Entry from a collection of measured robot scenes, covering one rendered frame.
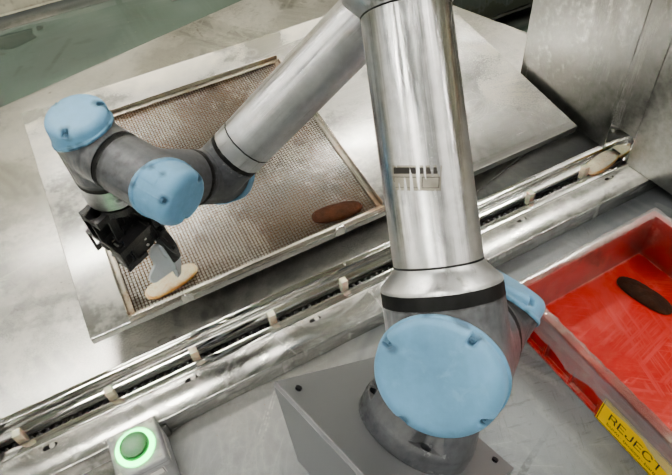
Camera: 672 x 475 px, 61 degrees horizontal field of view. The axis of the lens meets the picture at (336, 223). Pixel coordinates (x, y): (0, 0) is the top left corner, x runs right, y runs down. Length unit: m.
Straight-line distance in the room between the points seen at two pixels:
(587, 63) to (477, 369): 0.91
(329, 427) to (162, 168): 0.35
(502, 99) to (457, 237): 0.87
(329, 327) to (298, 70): 0.45
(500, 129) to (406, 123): 0.79
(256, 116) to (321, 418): 0.37
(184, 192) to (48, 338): 0.57
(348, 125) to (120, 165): 0.66
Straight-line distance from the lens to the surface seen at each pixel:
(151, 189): 0.67
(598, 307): 1.10
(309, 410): 0.70
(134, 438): 0.90
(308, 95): 0.71
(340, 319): 0.98
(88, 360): 1.11
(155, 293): 1.04
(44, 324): 1.20
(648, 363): 1.06
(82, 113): 0.73
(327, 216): 1.08
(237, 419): 0.97
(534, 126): 1.32
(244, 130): 0.74
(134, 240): 0.87
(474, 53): 1.47
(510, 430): 0.95
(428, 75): 0.52
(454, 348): 0.50
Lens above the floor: 1.67
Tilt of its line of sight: 46 degrees down
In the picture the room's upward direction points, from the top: 7 degrees counter-clockwise
